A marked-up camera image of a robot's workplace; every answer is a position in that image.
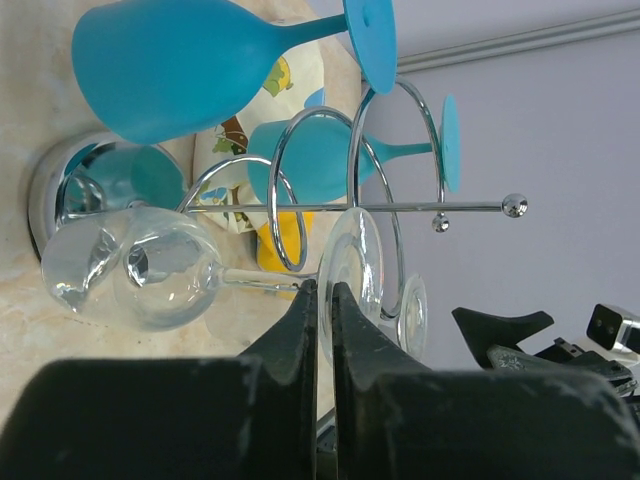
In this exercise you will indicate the blue wine glass left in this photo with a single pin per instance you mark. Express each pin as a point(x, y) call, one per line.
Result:
point(152, 71)

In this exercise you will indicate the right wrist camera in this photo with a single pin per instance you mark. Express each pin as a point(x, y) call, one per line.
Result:
point(613, 328)

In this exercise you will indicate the blue wine glass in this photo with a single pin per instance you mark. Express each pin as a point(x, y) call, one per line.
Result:
point(315, 158)
point(152, 71)

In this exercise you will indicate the yellow cloth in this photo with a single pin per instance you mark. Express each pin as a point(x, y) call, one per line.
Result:
point(266, 255)

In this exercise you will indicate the clear wine glass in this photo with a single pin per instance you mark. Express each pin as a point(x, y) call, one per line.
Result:
point(155, 270)
point(409, 329)

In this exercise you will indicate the white patterned cloth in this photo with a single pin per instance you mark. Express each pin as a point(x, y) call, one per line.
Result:
point(295, 82)

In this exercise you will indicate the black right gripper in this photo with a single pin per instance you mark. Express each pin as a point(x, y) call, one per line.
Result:
point(497, 338)

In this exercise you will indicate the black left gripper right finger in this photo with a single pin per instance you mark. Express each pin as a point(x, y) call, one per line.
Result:
point(398, 419)

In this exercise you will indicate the chrome wine glass rack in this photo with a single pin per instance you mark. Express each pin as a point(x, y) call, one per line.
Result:
point(61, 190)

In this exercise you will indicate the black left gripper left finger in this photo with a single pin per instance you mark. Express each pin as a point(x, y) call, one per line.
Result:
point(251, 416)

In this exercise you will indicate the blue wine glass right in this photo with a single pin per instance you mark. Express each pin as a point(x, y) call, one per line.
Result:
point(315, 158)

